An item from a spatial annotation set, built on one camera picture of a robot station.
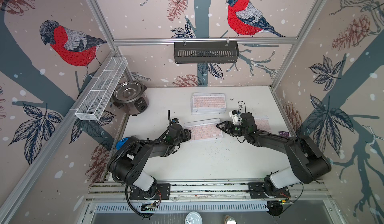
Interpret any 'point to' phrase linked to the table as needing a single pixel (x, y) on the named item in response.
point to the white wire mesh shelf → (101, 88)
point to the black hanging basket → (205, 52)
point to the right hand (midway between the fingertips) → (218, 126)
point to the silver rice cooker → (132, 96)
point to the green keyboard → (203, 111)
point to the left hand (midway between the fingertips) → (192, 132)
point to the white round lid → (193, 217)
